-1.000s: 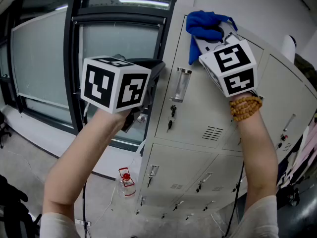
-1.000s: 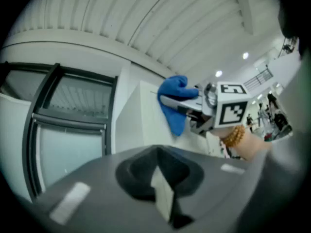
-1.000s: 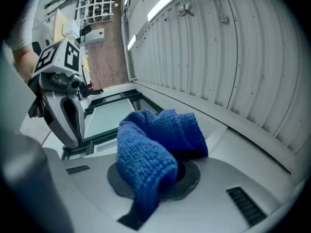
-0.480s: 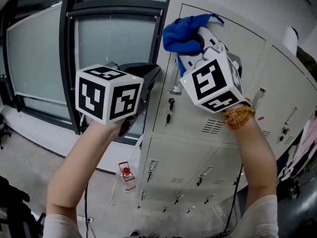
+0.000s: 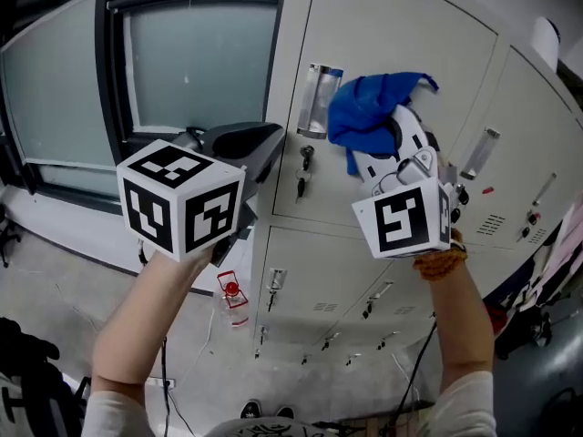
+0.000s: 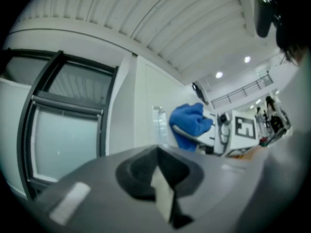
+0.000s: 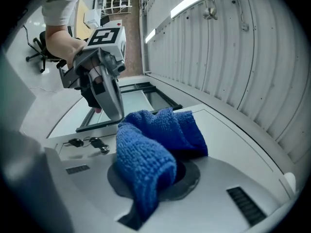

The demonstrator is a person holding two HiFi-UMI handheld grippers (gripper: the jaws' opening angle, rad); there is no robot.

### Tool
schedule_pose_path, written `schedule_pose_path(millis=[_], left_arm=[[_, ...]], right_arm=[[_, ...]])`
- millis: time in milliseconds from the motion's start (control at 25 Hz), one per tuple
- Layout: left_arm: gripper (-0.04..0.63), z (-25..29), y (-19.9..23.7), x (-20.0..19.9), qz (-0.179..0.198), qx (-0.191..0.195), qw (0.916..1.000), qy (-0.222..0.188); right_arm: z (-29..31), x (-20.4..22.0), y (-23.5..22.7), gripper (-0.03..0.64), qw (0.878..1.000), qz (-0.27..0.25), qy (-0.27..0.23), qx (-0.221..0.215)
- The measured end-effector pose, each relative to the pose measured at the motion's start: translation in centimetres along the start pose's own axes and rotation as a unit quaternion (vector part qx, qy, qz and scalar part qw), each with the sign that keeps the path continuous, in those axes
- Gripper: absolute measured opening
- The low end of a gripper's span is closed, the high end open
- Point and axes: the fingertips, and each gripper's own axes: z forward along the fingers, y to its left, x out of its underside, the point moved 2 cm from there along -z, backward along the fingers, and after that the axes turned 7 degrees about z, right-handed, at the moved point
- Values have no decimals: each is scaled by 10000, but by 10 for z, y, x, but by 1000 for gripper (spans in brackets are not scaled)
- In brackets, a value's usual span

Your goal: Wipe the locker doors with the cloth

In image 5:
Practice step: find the blue microfibre cloth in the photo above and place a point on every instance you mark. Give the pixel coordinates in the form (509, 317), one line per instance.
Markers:
(360, 112)

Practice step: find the black bag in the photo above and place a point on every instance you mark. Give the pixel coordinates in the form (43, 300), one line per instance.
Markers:
(524, 335)

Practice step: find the person's left black sneaker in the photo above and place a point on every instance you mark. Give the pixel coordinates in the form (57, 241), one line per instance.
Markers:
(250, 410)

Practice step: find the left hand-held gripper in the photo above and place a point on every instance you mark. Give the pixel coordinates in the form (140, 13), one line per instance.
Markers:
(150, 207)

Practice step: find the black grey backpack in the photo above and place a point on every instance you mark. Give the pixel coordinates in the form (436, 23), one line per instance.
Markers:
(32, 380)

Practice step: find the floor power strip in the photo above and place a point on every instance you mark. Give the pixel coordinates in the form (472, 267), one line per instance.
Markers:
(161, 383)

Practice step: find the pink white hanging garment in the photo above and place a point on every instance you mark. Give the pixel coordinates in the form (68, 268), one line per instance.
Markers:
(567, 244)

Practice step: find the clear water bottle red cap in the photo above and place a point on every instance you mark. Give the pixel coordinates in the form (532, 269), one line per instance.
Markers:
(233, 305)

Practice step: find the person's right forearm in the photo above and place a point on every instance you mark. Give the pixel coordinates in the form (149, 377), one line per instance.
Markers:
(460, 326)

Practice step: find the person's right black sneaker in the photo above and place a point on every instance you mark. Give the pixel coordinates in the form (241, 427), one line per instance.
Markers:
(286, 412)

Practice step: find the black key in lock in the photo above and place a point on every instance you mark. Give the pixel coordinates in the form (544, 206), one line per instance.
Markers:
(528, 226)
(271, 301)
(461, 196)
(306, 171)

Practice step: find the person's black sneaker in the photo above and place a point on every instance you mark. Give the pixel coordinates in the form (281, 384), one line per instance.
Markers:
(250, 410)
(286, 412)

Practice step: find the white printed t-shirt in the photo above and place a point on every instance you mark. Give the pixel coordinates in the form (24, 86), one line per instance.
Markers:
(464, 408)

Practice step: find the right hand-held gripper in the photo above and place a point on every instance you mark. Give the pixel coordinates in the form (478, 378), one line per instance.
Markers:
(401, 221)

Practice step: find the grey metal locker door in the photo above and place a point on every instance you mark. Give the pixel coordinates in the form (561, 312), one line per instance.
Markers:
(387, 25)

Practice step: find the dark framed frosted window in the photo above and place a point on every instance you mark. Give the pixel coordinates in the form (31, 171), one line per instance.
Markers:
(191, 62)

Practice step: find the grey metal locker cabinet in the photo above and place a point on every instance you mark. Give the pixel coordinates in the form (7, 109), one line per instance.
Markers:
(309, 253)

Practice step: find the person's left forearm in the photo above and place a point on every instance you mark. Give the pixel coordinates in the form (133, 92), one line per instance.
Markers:
(146, 317)

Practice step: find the black office chair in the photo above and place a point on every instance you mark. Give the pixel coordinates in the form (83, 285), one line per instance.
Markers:
(7, 239)

